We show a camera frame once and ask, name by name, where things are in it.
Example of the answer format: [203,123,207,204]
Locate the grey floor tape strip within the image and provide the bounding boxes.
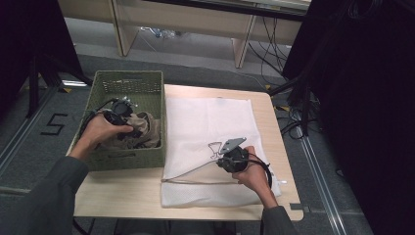
[290,202,331,214]
[0,185,33,196]

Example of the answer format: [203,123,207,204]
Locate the person's right hand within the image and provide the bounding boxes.
[231,145,272,200]

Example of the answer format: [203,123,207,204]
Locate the right hand-held gripper black cable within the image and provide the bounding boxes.
[247,158,274,191]

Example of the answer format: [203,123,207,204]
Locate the metal floor rail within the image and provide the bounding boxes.
[291,111,348,235]
[0,85,64,177]

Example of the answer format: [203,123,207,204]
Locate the beige garment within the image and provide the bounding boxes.
[99,111,162,151]

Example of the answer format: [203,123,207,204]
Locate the black curtain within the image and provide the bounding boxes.
[0,0,84,116]
[282,0,415,235]

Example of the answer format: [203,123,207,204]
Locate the green woven basket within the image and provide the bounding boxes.
[70,70,166,173]

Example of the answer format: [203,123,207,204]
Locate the black floor cables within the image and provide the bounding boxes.
[273,104,324,141]

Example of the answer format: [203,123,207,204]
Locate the person's left hand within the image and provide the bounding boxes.
[77,112,135,155]

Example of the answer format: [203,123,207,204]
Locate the clear plastic wrap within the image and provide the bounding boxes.
[140,26,182,40]

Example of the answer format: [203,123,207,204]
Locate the hanging black cables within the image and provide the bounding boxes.
[247,16,292,86]

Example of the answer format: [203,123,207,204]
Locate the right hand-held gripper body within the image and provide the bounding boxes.
[215,137,252,174]

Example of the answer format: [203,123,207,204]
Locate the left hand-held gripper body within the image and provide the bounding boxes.
[103,96,139,127]

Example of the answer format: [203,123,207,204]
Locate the black metal stand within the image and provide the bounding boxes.
[24,53,94,119]
[268,65,322,138]

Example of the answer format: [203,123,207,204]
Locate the white mesh laundry bag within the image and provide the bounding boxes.
[160,96,289,210]

